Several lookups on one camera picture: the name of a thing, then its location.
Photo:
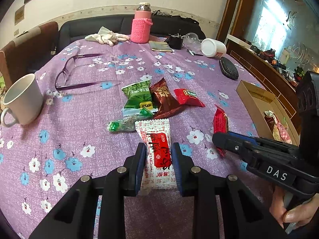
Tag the grey cloth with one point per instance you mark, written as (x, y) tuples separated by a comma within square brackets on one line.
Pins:
[(159, 13)]

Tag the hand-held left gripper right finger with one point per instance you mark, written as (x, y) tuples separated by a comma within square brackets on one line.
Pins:
[(177, 169)]

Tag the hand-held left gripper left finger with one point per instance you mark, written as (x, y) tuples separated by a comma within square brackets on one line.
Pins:
[(140, 169)]

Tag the brown armchair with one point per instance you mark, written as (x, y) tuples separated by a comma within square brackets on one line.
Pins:
[(25, 52)]

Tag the white red snack packet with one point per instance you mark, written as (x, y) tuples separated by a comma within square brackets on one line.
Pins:
[(155, 139)]

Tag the white gloves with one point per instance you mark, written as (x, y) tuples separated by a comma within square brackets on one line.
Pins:
[(104, 37)]

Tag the patterned cushion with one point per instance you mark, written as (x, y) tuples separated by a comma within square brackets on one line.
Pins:
[(2, 87)]

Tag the flat white box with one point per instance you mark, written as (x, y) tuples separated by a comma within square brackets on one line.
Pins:
[(236, 39)]

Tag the dark clothes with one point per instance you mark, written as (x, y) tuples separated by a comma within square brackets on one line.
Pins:
[(182, 20)]

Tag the wooden glass partition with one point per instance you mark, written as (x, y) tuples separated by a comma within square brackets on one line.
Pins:
[(231, 10)]

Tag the black razor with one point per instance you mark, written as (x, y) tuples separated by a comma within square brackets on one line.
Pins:
[(192, 52)]

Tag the clear plastic cup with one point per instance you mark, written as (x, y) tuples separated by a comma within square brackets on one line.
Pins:
[(192, 39)]

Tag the pink snack packet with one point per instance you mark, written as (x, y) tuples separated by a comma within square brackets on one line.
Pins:
[(284, 134)]

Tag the cardboard box tray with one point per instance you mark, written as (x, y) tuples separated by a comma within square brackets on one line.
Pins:
[(251, 104)]

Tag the dark red snack packet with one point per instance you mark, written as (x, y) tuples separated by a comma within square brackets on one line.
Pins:
[(164, 102), (269, 120)]

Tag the white plastic jar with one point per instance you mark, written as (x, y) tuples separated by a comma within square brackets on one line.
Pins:
[(211, 47)]

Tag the purple eyeglasses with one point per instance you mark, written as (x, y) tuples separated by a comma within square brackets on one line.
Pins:
[(63, 77)]

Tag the small black cup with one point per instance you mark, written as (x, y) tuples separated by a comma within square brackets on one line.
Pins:
[(175, 42)]

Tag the flask with pink knit sleeve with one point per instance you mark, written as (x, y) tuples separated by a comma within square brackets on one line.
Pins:
[(140, 29)]

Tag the green packet with yellow label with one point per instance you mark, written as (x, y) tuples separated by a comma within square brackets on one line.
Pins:
[(135, 107)]

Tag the wall socket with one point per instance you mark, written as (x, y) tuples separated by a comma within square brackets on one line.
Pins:
[(16, 32)]

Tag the small wall plaque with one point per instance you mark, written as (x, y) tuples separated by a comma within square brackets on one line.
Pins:
[(19, 15)]

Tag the white mug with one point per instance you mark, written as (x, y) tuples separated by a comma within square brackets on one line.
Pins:
[(25, 102)]

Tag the black glasses case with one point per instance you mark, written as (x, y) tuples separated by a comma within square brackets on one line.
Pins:
[(228, 68)]

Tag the person's right hand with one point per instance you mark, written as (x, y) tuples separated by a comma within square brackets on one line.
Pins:
[(296, 214)]

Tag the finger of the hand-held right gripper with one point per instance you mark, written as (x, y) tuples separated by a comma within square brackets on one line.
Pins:
[(249, 137), (224, 140)]

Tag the purple floral tablecloth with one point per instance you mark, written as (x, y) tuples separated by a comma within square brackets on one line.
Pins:
[(87, 129)]

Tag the grey green pouch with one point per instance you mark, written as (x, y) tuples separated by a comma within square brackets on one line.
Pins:
[(160, 46)]

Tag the black sofa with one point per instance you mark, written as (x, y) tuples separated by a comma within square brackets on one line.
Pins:
[(79, 27)]

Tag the clear green snack packet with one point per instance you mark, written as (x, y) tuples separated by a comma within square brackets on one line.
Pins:
[(124, 125)]

